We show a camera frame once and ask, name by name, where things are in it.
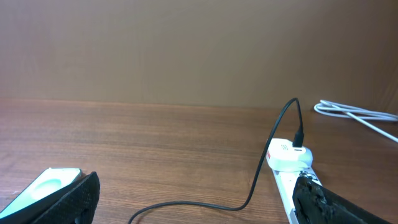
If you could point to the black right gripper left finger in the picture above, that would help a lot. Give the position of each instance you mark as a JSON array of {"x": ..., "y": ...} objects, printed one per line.
[{"x": 75, "y": 203}]

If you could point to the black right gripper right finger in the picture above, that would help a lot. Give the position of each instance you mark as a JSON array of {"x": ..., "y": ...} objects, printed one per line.
[{"x": 315, "y": 204}]

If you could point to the white USB charger adapter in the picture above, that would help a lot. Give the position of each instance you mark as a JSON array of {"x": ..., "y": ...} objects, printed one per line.
[{"x": 283, "y": 157}]

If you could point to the white power strip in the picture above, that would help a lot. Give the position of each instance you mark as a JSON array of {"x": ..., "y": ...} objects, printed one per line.
[{"x": 286, "y": 183}]

